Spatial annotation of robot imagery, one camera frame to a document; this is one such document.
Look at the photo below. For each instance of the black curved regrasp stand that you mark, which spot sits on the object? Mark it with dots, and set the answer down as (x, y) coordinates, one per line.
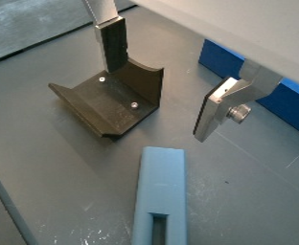
(114, 101)

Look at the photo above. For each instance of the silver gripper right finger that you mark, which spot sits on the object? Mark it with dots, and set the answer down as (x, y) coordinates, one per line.
(225, 102)

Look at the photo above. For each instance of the light blue square-circle object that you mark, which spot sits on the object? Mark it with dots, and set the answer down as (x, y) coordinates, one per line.
(161, 195)

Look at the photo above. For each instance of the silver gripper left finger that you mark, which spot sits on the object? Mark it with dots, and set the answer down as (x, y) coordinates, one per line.
(111, 32)

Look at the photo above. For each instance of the dark blue foam fixture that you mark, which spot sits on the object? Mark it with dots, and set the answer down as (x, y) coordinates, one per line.
(225, 63)

